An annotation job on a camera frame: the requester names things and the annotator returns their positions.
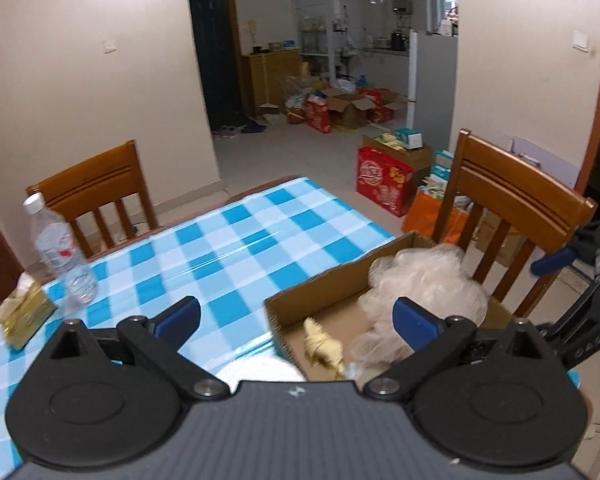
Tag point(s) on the red bag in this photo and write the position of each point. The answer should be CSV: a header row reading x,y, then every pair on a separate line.
x,y
318,116

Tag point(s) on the metal shelf rack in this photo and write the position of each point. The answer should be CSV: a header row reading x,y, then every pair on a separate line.
x,y
314,42

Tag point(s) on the brown cardboard carton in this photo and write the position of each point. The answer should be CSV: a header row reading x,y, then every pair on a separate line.
x,y
422,160

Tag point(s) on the white board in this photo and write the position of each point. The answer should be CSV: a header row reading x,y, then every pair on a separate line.
x,y
550,157

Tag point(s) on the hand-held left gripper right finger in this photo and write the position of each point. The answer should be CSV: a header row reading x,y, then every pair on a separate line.
x,y
412,322

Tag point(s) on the blue checked tablecloth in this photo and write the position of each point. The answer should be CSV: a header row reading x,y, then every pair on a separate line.
x,y
220,260

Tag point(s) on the clear plastic water bottle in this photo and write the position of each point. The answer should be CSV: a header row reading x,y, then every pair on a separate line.
x,y
55,245

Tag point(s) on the large red gift box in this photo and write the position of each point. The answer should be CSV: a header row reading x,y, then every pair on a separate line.
x,y
380,180

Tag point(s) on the orange bag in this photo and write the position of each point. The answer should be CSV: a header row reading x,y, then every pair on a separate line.
x,y
425,215

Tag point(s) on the grey refrigerator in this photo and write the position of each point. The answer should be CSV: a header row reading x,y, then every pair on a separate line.
x,y
437,90

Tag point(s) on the white light switch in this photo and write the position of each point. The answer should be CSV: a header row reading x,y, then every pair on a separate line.
x,y
581,40
110,46

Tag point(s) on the broom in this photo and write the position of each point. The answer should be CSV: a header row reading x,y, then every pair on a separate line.
x,y
268,106

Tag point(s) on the red printed carton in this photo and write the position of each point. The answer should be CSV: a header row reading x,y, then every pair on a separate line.
x,y
382,107

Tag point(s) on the open cardboard box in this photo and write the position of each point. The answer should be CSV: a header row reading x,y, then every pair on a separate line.
x,y
350,110

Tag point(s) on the beige mesh bath loofah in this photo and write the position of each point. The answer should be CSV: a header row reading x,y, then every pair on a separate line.
x,y
430,280

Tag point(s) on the yellow microfiber cloth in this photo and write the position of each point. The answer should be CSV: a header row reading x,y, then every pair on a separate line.
x,y
325,345

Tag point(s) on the cardboard box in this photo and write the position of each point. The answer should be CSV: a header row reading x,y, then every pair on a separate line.
x,y
320,290
350,110

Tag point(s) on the teal box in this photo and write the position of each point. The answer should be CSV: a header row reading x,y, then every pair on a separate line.
x,y
410,139

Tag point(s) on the dark door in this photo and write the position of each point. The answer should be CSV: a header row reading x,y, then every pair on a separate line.
x,y
212,60

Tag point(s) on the clear jar with white lid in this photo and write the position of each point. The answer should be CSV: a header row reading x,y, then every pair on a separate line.
x,y
260,370

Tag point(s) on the stack of teal boxes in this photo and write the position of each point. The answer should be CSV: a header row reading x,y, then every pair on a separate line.
x,y
442,167

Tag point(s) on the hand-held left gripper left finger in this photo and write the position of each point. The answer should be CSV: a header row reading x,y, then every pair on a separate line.
x,y
180,322

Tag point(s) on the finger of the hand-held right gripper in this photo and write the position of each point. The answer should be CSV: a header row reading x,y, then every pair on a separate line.
x,y
552,262

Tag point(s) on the wooden chair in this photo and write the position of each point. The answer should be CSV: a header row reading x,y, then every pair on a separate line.
x,y
90,170
510,180

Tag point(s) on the wooden cabinet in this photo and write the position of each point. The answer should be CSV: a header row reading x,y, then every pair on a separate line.
x,y
270,80

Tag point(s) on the gold tissue pack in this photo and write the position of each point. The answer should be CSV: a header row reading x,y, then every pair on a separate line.
x,y
25,315

